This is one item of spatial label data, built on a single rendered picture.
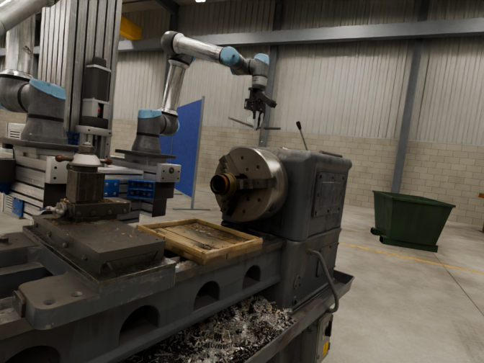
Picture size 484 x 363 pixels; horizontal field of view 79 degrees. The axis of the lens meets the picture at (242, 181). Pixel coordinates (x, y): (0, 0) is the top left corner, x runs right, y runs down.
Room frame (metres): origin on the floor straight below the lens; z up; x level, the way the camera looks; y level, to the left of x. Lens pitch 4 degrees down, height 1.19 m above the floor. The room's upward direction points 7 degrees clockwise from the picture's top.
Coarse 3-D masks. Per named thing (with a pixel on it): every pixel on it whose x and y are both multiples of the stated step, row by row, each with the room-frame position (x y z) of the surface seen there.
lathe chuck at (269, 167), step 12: (240, 156) 1.23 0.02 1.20; (252, 156) 1.19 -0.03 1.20; (264, 156) 1.17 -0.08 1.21; (240, 168) 1.22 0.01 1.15; (252, 168) 1.18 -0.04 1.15; (264, 168) 1.15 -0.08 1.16; (276, 168) 1.17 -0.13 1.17; (276, 180) 1.15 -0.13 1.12; (252, 192) 1.17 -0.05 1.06; (264, 192) 1.14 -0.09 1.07; (276, 192) 1.14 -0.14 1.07; (240, 204) 1.21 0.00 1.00; (252, 204) 1.17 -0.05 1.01; (264, 204) 1.13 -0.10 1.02; (276, 204) 1.17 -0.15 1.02; (240, 216) 1.20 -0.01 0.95; (252, 216) 1.17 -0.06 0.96; (264, 216) 1.19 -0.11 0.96
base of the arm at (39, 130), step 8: (32, 120) 1.08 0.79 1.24; (40, 120) 1.08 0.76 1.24; (48, 120) 1.10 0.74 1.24; (56, 120) 1.12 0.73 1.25; (24, 128) 1.08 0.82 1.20; (32, 128) 1.07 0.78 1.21; (40, 128) 1.08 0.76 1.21; (48, 128) 1.09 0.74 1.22; (56, 128) 1.11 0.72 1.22; (64, 128) 1.17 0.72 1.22; (24, 136) 1.07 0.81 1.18; (32, 136) 1.07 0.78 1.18; (40, 136) 1.07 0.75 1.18; (48, 136) 1.09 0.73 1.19; (56, 136) 1.11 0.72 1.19; (64, 136) 1.16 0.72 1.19; (64, 144) 1.14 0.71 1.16
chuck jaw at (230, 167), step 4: (224, 156) 1.23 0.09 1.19; (228, 156) 1.25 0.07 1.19; (220, 160) 1.24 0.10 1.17; (224, 160) 1.23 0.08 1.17; (228, 160) 1.23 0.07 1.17; (232, 160) 1.25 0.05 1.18; (220, 164) 1.24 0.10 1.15; (224, 164) 1.20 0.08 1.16; (228, 164) 1.21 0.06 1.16; (232, 164) 1.23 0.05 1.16; (220, 168) 1.21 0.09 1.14; (224, 168) 1.20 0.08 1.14; (228, 168) 1.19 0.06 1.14; (232, 168) 1.21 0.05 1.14; (236, 168) 1.24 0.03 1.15; (224, 172) 1.17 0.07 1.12; (228, 172) 1.17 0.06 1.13; (232, 172) 1.19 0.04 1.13; (236, 172) 1.21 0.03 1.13; (236, 176) 1.21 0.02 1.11; (240, 176) 1.24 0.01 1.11
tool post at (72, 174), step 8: (72, 168) 0.77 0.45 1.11; (80, 168) 0.77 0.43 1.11; (88, 168) 0.77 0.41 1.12; (96, 168) 0.79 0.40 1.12; (72, 176) 0.77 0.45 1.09; (80, 176) 0.75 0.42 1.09; (88, 176) 0.77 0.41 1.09; (96, 176) 0.78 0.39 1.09; (104, 176) 0.81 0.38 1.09; (72, 184) 0.77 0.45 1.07; (80, 184) 0.75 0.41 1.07; (88, 184) 0.77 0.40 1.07; (96, 184) 0.78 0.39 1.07; (72, 192) 0.76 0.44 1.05; (80, 192) 0.75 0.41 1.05; (88, 192) 0.77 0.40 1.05; (96, 192) 0.78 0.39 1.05; (72, 200) 0.77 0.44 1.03; (80, 200) 0.75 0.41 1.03; (88, 200) 0.78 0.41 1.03; (96, 200) 0.79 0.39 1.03
